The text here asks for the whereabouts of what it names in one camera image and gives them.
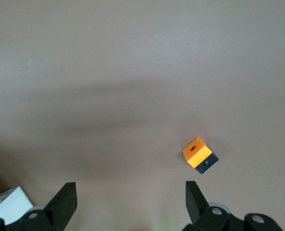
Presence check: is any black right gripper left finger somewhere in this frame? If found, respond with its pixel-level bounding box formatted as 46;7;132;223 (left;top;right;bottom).
21;182;77;231

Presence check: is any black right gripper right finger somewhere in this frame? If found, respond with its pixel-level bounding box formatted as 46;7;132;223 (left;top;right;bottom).
184;180;232;231

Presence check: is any orange and black button box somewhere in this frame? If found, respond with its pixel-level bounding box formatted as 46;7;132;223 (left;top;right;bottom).
182;136;219;175

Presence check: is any white drawer cabinet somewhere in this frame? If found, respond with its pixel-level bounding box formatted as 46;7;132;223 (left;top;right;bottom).
0;185;35;227

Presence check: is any brown table cover sheet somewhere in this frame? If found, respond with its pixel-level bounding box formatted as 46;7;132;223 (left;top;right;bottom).
0;0;285;231

